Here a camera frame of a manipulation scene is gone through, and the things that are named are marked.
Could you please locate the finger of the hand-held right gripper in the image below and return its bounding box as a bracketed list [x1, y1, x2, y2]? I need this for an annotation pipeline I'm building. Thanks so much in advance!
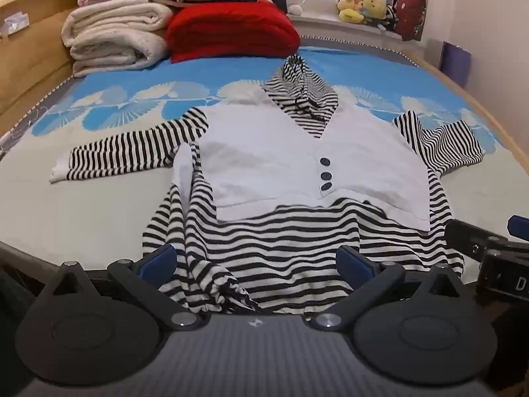
[507, 214, 529, 241]
[445, 218, 512, 264]

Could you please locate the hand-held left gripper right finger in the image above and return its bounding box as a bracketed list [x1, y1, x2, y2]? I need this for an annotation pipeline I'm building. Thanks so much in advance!
[308, 245, 469, 332]

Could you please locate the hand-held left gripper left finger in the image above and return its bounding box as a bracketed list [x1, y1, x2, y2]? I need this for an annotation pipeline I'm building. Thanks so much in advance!
[41, 243, 203, 332]

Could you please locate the striped hooded top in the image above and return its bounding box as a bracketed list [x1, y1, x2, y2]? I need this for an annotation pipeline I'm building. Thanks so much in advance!
[50, 55, 485, 315]

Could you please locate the folded white blanket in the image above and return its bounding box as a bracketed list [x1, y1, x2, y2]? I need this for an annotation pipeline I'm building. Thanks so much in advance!
[69, 31, 171, 78]
[62, 2, 174, 47]

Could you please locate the red plush cushion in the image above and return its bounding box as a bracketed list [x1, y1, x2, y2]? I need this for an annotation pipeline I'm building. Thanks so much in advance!
[394, 0, 427, 42]

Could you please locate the black white striped plush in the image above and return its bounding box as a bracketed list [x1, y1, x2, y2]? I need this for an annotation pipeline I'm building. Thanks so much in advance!
[384, 4, 402, 32]

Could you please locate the wooden headboard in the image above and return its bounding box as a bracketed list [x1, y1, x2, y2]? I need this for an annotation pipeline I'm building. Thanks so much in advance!
[0, 0, 90, 117]

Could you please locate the yellow round plush toy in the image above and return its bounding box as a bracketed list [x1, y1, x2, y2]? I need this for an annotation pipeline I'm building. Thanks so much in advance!
[359, 0, 390, 30]

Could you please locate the red knit blanket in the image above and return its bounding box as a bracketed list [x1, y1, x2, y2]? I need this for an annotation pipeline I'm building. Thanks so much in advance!
[166, 0, 302, 64]

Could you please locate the yellow green plush toy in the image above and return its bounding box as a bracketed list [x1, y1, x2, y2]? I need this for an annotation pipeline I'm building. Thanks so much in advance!
[336, 0, 367, 24]

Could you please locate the tissue pack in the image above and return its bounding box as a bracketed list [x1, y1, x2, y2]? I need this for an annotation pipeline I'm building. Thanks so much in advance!
[0, 13, 31, 36]

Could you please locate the wooden bed frame rail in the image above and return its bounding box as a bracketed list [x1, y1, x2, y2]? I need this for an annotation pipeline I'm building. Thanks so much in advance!
[407, 52, 529, 170]

